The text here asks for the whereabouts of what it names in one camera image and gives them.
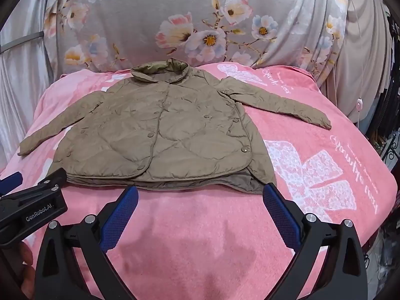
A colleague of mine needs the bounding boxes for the dark cluttered rack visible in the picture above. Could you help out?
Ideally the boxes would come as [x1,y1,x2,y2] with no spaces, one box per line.
[369,6,400,201]

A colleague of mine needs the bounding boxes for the white satin curtain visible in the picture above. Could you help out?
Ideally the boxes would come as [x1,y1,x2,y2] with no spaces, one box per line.
[0,0,67,171]

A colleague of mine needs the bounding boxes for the hanging cord with round switch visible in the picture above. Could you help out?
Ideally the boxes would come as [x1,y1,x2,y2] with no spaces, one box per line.
[347,0,366,126]

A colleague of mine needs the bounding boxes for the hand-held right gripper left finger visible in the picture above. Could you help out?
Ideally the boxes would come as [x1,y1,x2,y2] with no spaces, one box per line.
[36,185,140,300]

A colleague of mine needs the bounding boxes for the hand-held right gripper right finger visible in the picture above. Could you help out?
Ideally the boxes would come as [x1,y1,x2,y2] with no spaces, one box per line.
[263,183,369,300]

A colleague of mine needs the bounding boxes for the olive quilted jacket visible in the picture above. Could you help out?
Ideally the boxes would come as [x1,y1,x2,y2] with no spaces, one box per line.
[17,57,332,196]

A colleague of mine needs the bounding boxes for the grey strap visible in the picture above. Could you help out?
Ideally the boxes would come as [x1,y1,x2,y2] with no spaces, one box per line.
[0,29,45,54]

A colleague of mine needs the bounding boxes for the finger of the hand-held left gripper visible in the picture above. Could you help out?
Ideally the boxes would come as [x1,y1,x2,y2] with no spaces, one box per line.
[36,168,68,195]
[0,171,23,196]

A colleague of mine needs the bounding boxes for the grey floral cloth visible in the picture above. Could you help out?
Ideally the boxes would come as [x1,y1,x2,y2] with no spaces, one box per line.
[42,0,349,73]

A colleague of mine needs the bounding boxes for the pink printed blanket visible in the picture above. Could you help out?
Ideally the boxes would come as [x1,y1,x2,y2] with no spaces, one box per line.
[0,61,399,300]

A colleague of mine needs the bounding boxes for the beige curtain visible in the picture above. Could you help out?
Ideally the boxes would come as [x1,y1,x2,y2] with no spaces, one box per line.
[315,0,393,127]

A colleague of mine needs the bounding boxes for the person's left hand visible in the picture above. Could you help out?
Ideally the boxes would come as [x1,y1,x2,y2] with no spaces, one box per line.
[14,243,35,293]

